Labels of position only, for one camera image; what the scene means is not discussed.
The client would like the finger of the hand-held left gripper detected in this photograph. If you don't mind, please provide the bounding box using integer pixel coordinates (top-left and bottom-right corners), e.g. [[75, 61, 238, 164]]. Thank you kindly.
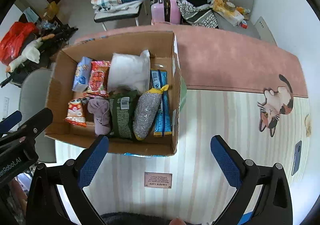
[[0, 111, 23, 134], [0, 107, 54, 147]]

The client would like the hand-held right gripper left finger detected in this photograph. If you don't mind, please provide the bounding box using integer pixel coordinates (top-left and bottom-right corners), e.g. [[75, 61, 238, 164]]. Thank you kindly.
[[26, 135, 110, 225]]

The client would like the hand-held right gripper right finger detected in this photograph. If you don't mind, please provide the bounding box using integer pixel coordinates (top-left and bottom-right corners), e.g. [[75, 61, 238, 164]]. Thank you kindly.
[[210, 135, 293, 225]]

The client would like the orange snack packet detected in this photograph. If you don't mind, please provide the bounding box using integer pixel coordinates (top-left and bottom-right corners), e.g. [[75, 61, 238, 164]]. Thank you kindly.
[[64, 98, 89, 128]]

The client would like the cardboard box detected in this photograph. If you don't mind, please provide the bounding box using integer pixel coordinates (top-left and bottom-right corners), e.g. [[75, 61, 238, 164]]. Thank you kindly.
[[44, 30, 182, 157]]

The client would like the purple cloth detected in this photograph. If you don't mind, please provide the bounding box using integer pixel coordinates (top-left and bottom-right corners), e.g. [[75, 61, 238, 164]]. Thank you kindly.
[[87, 97, 111, 137]]

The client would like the green snack packet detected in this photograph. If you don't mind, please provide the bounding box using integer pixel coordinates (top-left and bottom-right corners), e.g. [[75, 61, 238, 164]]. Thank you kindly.
[[108, 90, 139, 140]]

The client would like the blue tissue pack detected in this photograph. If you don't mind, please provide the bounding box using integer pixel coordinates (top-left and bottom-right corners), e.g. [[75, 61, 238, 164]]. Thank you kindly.
[[72, 56, 92, 92]]

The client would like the silver scrubber with yellow trim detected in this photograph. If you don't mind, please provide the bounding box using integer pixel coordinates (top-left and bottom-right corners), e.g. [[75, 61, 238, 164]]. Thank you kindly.
[[132, 84, 170, 140]]

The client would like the blue and yellow snack packet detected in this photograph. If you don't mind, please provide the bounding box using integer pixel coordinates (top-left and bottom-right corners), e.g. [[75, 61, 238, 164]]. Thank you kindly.
[[150, 69, 173, 138]]

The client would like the red snack packet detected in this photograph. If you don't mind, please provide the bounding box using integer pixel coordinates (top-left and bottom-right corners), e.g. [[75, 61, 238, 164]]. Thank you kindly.
[[84, 60, 111, 98]]

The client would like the white plastic bag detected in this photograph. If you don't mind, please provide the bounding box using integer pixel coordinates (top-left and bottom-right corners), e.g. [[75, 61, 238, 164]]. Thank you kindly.
[[107, 50, 151, 95]]

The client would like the white power strip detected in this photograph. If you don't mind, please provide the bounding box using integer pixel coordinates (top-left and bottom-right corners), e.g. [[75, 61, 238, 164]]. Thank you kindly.
[[2, 97, 10, 120]]

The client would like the white goose plush toy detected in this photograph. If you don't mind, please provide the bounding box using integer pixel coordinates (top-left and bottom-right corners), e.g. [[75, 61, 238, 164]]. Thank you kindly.
[[5, 33, 54, 73]]

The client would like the blue smartphone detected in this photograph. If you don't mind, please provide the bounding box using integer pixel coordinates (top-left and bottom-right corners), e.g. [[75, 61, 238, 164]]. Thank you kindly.
[[291, 140, 302, 176]]

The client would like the red plastic bag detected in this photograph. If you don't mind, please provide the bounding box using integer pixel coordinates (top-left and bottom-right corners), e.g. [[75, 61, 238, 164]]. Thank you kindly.
[[0, 22, 35, 65]]

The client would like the black folded stroller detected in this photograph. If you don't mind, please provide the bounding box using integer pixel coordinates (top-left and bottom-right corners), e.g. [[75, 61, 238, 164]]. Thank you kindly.
[[0, 23, 79, 88]]

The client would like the light blue cloth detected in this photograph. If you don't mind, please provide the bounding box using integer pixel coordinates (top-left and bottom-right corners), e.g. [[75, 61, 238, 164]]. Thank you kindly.
[[24, 7, 40, 24]]

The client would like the folding bed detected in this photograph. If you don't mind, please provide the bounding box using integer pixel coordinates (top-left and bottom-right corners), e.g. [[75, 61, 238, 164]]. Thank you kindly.
[[94, 0, 147, 31]]

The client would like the white board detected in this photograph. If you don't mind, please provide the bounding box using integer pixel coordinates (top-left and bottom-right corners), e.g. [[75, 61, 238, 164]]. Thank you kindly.
[[254, 16, 277, 46]]

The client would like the white tissue packet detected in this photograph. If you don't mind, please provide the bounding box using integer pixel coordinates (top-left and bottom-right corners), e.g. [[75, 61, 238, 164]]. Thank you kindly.
[[220, 10, 244, 26]]

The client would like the black and white patterned bag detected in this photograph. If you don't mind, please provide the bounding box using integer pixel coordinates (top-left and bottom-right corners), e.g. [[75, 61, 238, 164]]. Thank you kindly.
[[176, 0, 219, 29]]

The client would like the brown tape roll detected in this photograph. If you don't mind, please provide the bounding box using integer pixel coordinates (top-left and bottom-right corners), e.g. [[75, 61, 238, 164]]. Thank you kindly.
[[223, 1, 236, 13]]

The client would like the yellow plastic bag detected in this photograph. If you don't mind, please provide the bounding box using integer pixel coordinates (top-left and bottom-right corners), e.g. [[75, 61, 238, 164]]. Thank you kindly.
[[211, 0, 227, 13]]

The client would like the pink suitcase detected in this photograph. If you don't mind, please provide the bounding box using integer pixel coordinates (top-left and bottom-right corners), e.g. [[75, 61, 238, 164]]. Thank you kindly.
[[150, 0, 182, 25]]

